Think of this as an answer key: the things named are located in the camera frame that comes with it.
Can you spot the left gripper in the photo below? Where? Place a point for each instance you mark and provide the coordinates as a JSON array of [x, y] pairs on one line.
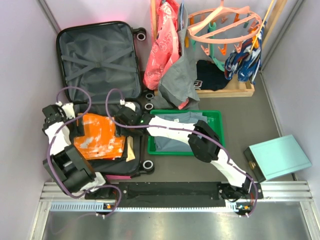
[[79, 130]]

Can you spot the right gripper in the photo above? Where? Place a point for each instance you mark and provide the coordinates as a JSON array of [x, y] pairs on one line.
[[118, 121]]

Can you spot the orange item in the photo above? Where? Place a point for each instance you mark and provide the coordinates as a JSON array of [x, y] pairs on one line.
[[99, 140]]

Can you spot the blue-grey t-shirt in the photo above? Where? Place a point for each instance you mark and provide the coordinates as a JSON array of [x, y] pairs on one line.
[[163, 144]]

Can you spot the pink hard-shell suitcase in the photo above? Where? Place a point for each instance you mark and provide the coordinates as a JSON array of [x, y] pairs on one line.
[[99, 66]]

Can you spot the green plastic tray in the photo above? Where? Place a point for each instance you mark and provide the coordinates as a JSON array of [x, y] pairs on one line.
[[214, 120]]

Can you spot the light blue plastic tray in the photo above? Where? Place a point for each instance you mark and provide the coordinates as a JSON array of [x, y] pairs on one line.
[[275, 158]]

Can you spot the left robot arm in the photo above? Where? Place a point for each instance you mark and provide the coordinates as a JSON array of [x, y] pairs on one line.
[[64, 162]]

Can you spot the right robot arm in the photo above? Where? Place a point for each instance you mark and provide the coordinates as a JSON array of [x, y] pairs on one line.
[[200, 137]]

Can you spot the grey hanging garment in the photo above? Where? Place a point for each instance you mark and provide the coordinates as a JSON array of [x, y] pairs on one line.
[[176, 88]]

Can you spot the coral patterned jacket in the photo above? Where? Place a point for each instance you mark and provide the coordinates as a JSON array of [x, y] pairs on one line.
[[165, 48]]

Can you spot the dark navy folded garment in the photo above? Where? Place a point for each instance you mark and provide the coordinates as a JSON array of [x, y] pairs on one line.
[[209, 77]]

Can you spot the wooden clothes rack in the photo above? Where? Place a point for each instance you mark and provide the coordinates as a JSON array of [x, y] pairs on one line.
[[234, 88]]

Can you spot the teal round clothes hanger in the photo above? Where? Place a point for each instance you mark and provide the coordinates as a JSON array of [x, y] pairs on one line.
[[209, 49]]

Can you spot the blue white patterned garment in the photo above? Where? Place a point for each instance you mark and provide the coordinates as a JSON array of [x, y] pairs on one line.
[[246, 63]]

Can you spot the pink round clothes hanger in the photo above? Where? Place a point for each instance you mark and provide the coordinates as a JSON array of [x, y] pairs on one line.
[[224, 24]]

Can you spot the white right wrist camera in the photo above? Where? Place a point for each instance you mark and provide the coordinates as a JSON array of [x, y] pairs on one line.
[[128, 104]]

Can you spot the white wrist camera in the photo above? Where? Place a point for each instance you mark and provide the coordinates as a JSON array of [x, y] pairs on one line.
[[128, 104], [67, 109]]

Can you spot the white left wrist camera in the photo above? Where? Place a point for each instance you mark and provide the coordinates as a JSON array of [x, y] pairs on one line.
[[67, 109]]

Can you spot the aluminium rail frame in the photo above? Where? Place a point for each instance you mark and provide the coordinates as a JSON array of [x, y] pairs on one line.
[[284, 210]]

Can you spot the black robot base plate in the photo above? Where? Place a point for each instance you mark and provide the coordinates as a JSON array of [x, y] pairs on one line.
[[179, 194]]

